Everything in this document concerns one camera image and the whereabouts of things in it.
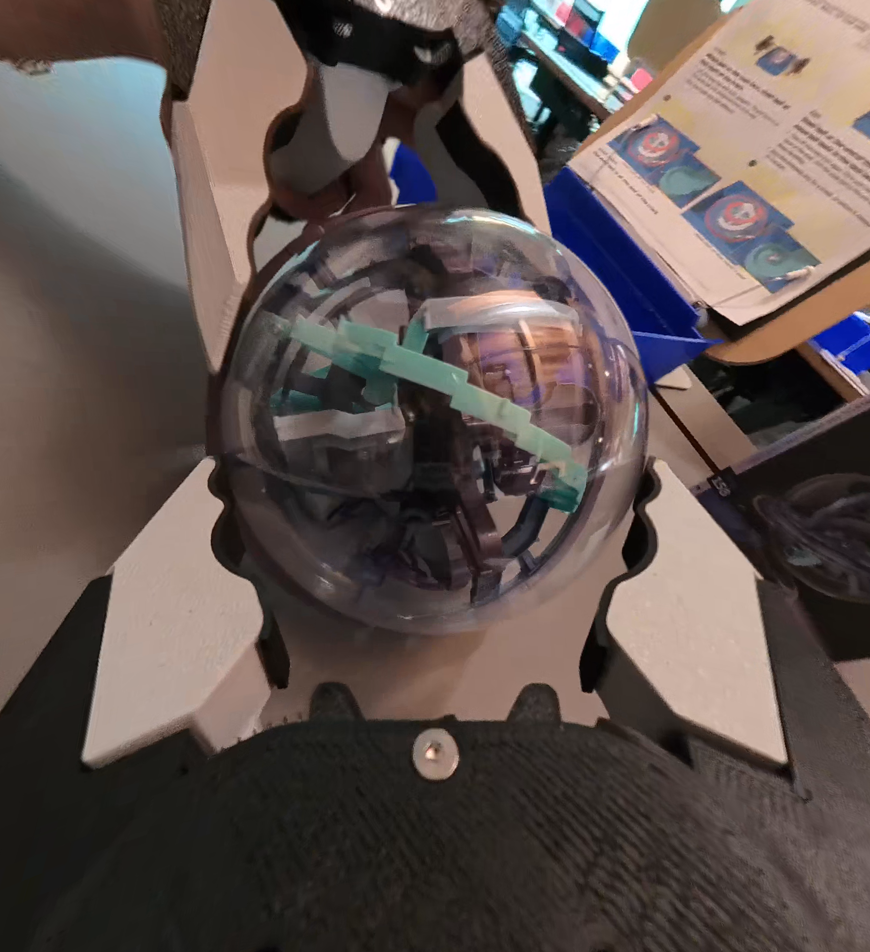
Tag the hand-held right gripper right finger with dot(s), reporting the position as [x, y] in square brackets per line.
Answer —
[695, 632]

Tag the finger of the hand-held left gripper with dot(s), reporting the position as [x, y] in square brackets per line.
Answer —
[505, 163]
[219, 163]

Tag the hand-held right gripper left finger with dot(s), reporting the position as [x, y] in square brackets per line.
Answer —
[167, 632]

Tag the clear plastic maze ball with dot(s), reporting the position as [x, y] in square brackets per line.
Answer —
[435, 416]

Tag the black maze ball box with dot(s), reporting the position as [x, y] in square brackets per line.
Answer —
[851, 461]

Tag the person's left hand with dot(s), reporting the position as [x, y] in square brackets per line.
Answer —
[371, 186]

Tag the printed instruction sheet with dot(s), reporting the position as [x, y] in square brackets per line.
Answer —
[777, 111]

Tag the small blue storage crate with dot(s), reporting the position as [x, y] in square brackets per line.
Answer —
[851, 342]

